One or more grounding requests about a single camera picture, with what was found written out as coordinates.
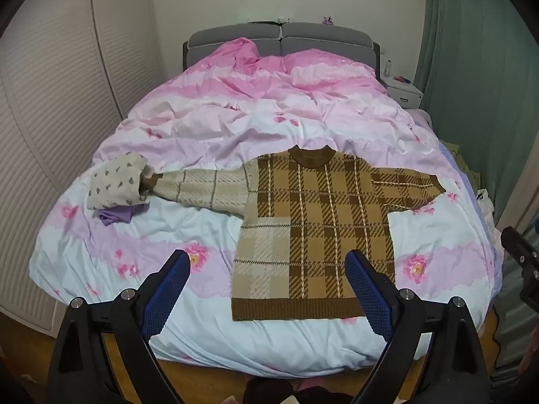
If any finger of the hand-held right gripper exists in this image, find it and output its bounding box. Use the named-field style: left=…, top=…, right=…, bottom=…
left=501, top=226, right=539, bottom=279

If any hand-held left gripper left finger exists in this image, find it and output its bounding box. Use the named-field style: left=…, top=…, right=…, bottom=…
left=45, top=249, right=192, bottom=404

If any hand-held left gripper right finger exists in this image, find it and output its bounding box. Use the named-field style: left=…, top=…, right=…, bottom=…
left=344, top=249, right=491, bottom=404

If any brown plaid knit sweater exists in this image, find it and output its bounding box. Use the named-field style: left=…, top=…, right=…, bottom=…
left=139, top=145, right=447, bottom=322

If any purple folded garment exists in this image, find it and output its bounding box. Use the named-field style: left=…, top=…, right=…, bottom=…
left=98, top=202, right=150, bottom=226

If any grey heart-print folded garment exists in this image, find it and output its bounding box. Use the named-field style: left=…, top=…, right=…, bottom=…
left=88, top=154, right=153, bottom=211

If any person's dark red clothing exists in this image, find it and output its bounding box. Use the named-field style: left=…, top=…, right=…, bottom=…
left=244, top=378, right=335, bottom=404

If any green curtain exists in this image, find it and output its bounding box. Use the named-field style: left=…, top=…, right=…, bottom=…
left=415, top=0, right=539, bottom=230

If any white nightstand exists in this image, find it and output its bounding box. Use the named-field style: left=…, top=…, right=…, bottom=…
left=385, top=77, right=424, bottom=110

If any pink floral duvet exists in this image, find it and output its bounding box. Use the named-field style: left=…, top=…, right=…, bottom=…
left=29, top=37, right=506, bottom=377

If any grey padded headboard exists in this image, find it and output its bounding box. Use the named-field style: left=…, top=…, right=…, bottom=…
left=182, top=22, right=382, bottom=80

